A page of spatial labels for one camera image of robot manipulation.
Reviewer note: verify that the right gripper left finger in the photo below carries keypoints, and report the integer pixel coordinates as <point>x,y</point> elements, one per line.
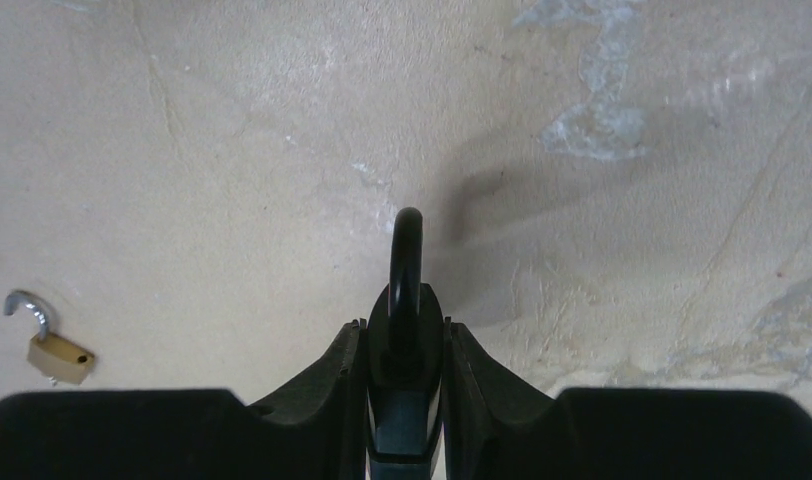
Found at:
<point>315,422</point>

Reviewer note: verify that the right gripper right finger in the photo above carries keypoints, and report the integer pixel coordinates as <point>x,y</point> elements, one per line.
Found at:
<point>492,418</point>

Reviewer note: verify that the black padlock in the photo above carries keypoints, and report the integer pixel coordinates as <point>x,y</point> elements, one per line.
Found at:
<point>404,422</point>

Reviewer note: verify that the brass padlock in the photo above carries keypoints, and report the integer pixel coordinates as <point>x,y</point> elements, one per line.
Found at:
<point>55,357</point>

